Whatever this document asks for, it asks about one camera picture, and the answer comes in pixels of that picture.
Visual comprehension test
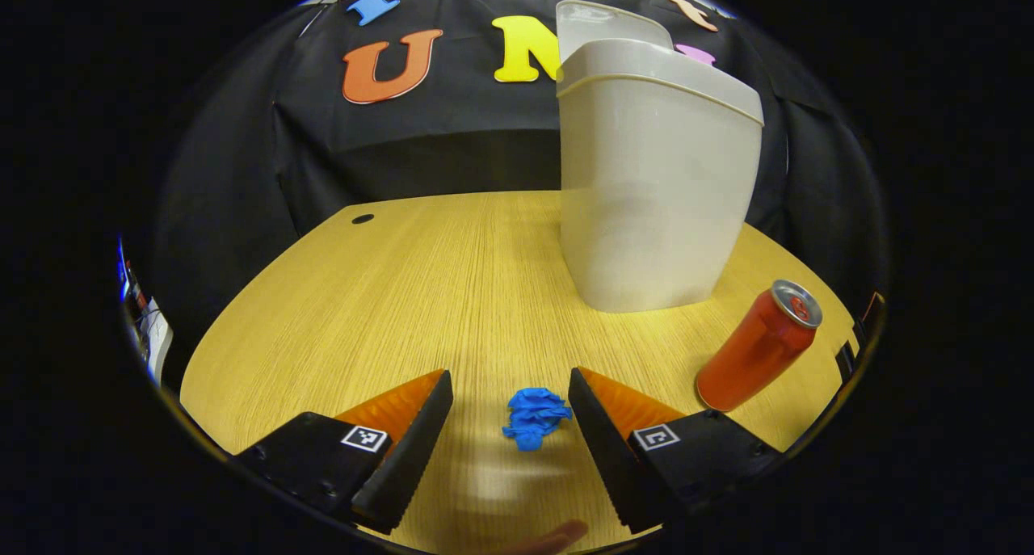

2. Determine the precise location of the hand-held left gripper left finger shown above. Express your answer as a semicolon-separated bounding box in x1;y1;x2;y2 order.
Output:
233;369;455;536

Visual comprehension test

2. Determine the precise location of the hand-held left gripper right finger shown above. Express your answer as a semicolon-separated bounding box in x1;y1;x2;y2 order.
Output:
568;367;783;536

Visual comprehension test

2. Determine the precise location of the blue paper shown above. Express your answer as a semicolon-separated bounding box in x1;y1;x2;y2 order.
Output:
502;388;573;452

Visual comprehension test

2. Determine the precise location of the red pop can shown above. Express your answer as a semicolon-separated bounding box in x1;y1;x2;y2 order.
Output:
695;279;823;413

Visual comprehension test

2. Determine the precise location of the white desktop garbage bin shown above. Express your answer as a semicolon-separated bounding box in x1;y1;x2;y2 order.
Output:
554;0;765;313

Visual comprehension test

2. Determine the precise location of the wooden desktop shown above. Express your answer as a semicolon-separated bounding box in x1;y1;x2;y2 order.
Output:
179;190;859;555

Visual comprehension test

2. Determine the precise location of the white electronic device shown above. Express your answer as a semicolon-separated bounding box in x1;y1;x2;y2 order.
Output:
144;296;175;382

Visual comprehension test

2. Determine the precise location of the black backdrop cloth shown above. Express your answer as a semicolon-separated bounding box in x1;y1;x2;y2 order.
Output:
153;0;885;346

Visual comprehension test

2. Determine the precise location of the computer monitor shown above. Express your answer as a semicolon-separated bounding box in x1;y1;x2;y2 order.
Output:
116;236;150;313

